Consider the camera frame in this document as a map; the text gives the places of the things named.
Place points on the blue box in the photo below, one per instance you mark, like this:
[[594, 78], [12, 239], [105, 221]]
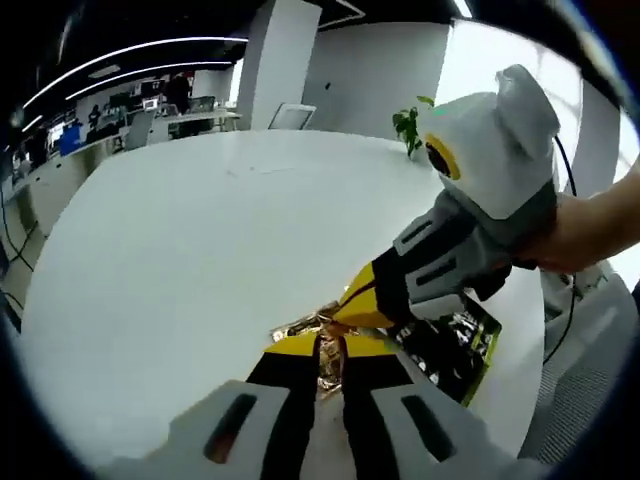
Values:
[[70, 139]]

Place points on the potted green plant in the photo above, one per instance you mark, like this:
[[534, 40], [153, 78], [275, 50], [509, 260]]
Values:
[[412, 125]]

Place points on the green black skincare sachet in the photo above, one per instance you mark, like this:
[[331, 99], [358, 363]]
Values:
[[450, 350]]

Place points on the white office chair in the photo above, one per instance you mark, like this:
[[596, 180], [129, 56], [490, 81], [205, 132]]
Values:
[[292, 117]]

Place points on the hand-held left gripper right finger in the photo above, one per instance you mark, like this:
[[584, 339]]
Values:
[[410, 430]]

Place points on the grey mesh office chair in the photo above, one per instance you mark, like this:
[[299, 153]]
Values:
[[590, 360]]

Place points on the person's right hand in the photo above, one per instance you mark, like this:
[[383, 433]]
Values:
[[570, 240]]

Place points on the gold skincare sachet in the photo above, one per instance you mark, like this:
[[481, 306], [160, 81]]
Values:
[[300, 327]]

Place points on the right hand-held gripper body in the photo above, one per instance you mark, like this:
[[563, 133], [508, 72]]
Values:
[[500, 160]]

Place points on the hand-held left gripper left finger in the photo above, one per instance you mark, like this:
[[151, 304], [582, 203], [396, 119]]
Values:
[[240, 430]]

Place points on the ceiling light strip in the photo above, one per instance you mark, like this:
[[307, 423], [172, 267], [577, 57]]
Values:
[[462, 7]]

